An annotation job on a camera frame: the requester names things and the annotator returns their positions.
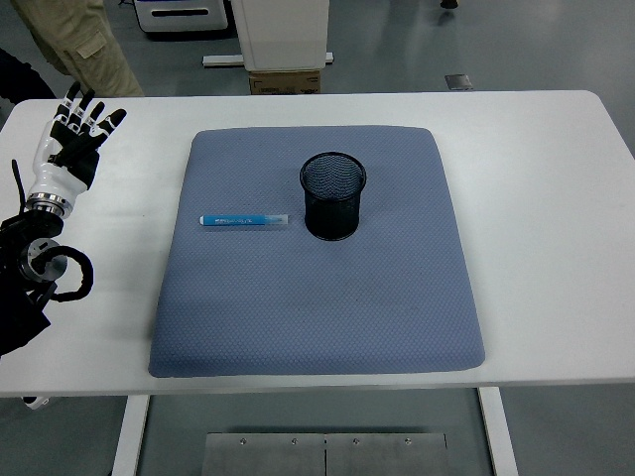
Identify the white cabinet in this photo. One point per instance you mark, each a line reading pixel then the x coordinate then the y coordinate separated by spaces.
pixel 283 35

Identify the white appliance with dark slot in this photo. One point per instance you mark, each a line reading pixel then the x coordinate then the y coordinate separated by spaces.
pixel 149 25

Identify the white base bar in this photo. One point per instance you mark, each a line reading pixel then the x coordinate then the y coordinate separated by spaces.
pixel 223 60

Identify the blue marker pen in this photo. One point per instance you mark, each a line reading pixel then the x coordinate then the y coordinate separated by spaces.
pixel 238 219

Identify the grey floor socket plate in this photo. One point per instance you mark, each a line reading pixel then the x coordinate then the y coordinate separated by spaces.
pixel 459 82

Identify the small dark floor object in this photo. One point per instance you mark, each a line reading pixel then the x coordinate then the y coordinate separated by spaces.
pixel 449 3

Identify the grey metal plate with screws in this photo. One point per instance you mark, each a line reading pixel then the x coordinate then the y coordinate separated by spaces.
pixel 387 456
pixel 263 456

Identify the dark bulky object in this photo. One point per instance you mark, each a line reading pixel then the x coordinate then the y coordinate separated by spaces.
pixel 20 74

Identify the brown cardboard box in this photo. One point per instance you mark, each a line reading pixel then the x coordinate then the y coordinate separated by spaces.
pixel 285 82

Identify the black mesh pen holder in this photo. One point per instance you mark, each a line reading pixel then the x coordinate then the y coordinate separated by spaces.
pixel 332 218

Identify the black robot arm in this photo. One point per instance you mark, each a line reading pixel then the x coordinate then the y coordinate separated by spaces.
pixel 17 317

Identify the person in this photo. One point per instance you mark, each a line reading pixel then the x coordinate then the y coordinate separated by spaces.
pixel 74 44

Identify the small white black object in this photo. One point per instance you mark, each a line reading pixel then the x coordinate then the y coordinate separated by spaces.
pixel 36 402

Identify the blue-grey textured mat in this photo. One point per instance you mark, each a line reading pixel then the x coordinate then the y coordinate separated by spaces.
pixel 307 307

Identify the white table leg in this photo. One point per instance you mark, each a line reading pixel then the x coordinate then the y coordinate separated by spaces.
pixel 129 436
pixel 498 436

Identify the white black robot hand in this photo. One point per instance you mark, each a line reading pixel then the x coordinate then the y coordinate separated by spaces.
pixel 49 173

